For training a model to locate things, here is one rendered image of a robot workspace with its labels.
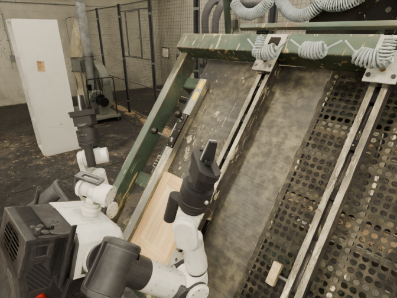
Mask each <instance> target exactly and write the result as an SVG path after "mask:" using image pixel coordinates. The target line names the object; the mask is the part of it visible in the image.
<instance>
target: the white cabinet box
mask: <svg viewBox="0 0 397 298"><path fill-rule="evenodd" d="M6 24H7V27H8V32H9V36H10V39H11V43H12V48H13V51H14V55H15V59H16V62H17V66H18V71H19V75H20V78H21V82H22V87H23V89H24V93H25V98H26V101H27V105H28V109H29V112H30V117H31V120H32V125H33V128H34V132H35V136H36V139H37V144H38V146H39V148H40V150H41V151H42V153H43V154H44V156H51V155H55V154H60V153H64V152H68V151H72V150H77V149H80V148H81V147H79V143H78V140H77V135H76V131H77V130H78V129H77V127H75V126H74V123H73V118H70V117H69V114H68V113H69V112H73V111H74V108H73V102H72V98H71V92H70V86H69V80H68V77H67V70H66V65H65V61H64V55H63V49H62V45H61V40H60V33H59V30H58V23H57V20H34V19H8V20H6Z"/></svg>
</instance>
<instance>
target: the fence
mask: <svg viewBox="0 0 397 298"><path fill-rule="evenodd" d="M201 80H202V81H205V82H204V84H203V86H202V88H201V89H198V86H199V84H200V81H201ZM200 81H199V83H198V85H197V87H196V89H195V91H194V93H193V95H192V97H191V99H190V101H189V103H188V105H187V107H186V109H185V111H184V114H188V115H189V116H188V118H187V120H186V122H185V124H184V126H183V128H182V130H181V133H180V135H179V137H178V139H177V141H176V143H175V145H174V147H173V148H170V147H168V146H167V147H166V149H165V151H164V153H163V155H162V157H161V159H160V161H159V163H158V165H157V167H156V169H155V171H154V173H153V175H152V177H151V179H150V181H149V183H148V185H147V187H146V189H145V191H144V193H143V195H142V197H141V199H140V201H139V203H138V205H137V207H136V209H135V211H134V213H133V215H132V217H131V219H130V221H129V223H128V225H127V227H126V229H125V231H124V233H123V236H124V240H126V241H129V242H130V241H131V239H132V237H133V235H134V233H135V231H136V229H137V227H138V225H139V223H140V221H141V219H142V217H143V214H144V212H145V210H146V208H147V206H148V204H149V202H150V200H151V198H152V196H153V194H154V192H155V190H156V188H157V186H158V184H159V182H160V180H161V178H162V176H163V174H164V172H165V171H168V169H169V167H170V165H171V163H172V161H173V159H174V157H175V155H176V153H177V151H178V148H179V146H180V144H181V142H182V140H183V138H184V136H185V134H186V132H187V130H188V128H189V126H190V124H191V122H192V120H193V118H194V116H195V114H196V112H197V110H198V108H199V106H200V104H201V102H202V100H203V98H204V96H205V94H206V92H207V90H208V88H209V86H210V82H209V81H208V80H206V79H200ZM195 92H199V94H198V96H197V98H196V100H192V98H193V96H194V94H195Z"/></svg>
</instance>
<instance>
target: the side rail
mask: <svg viewBox="0 0 397 298"><path fill-rule="evenodd" d="M196 64H197V63H196V62H195V61H194V60H193V59H192V58H191V57H190V56H189V55H188V53H180V55H179V57H178V59H177V61H176V63H175V65H174V67H173V69H172V71H171V73H170V75H169V77H168V79H167V81H166V83H165V85H164V87H163V89H162V91H161V92H160V94H159V96H158V98H157V100H156V102H155V104H154V106H153V108H152V110H151V112H150V113H149V115H148V117H147V120H146V121H145V123H144V126H143V127H142V129H141V132H140V133H139V135H138V137H137V139H136V141H135V143H134V145H133V147H132V149H131V151H130V153H129V155H128V156H127V158H126V160H125V162H124V164H123V166H122V168H121V170H120V172H119V174H118V176H117V178H116V180H115V182H114V184H113V186H115V187H116V195H115V198H117V201H118V212H117V214H116V215H115V216H114V217H113V218H112V219H111V221H113V222H114V223H117V221H118V219H119V217H120V215H121V213H122V211H123V209H124V207H125V205H126V203H127V201H128V199H129V197H130V195H131V193H132V191H133V189H134V187H135V185H136V183H135V180H136V178H137V176H138V174H139V172H140V171H143V169H144V167H145V165H146V163H147V162H148V160H149V158H150V156H151V154H152V152H153V150H154V148H155V146H156V144H157V142H158V140H159V138H160V136H161V135H159V134H152V133H151V129H152V128H153V127H156V128H158V132H160V133H162V132H163V130H164V128H165V126H166V124H167V122H168V120H169V118H170V116H171V114H172V112H173V110H174V108H175V106H176V104H177V102H178V100H179V98H180V96H181V94H182V92H183V90H184V89H183V85H184V83H185V81H186V79H187V78H188V77H190V76H191V74H192V72H193V70H194V68H195V66H196Z"/></svg>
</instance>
